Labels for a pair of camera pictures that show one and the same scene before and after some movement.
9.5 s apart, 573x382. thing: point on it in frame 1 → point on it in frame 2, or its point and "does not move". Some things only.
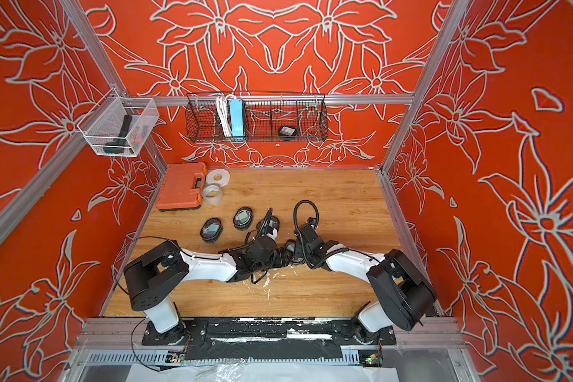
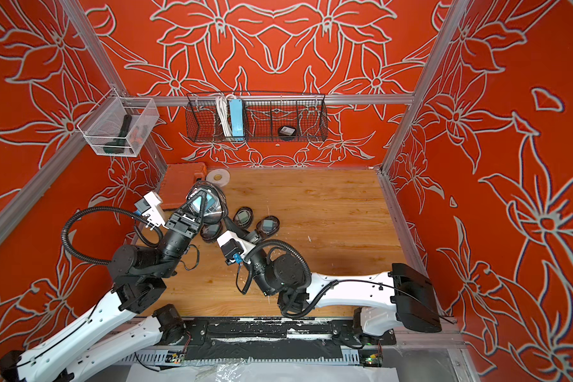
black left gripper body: x=277 y=260 → x=180 y=229
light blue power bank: x=236 y=117 does not move
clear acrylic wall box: x=117 y=126 does not move
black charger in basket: x=285 y=130 does not move
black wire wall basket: x=265 y=113 does not move
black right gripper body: x=300 y=252 → x=263 y=274
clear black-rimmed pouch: x=274 y=223 does not move
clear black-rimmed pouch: x=290 y=247 → x=207 y=197
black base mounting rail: x=260 y=339 does not move
